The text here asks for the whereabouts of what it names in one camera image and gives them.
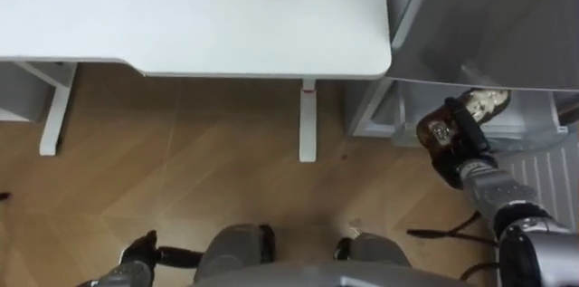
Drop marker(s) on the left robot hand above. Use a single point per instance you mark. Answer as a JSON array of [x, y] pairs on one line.
[[145, 248]]

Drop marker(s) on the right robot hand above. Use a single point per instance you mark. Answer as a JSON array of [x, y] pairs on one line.
[[470, 135]]

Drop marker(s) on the dark bottle with yellow cap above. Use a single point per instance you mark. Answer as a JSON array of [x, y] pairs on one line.
[[434, 131]]

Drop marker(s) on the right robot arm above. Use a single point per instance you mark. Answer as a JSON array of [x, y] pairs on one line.
[[520, 219]]

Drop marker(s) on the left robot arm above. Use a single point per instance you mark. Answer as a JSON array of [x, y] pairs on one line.
[[122, 275]]

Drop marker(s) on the open white fridge door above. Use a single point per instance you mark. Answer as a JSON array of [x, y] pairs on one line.
[[549, 178]]

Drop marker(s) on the grey fridge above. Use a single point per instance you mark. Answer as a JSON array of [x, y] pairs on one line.
[[488, 20]]

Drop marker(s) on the robot body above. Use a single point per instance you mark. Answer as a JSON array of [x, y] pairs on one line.
[[335, 278]]

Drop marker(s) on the white desk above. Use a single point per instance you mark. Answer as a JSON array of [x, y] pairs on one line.
[[181, 20]]

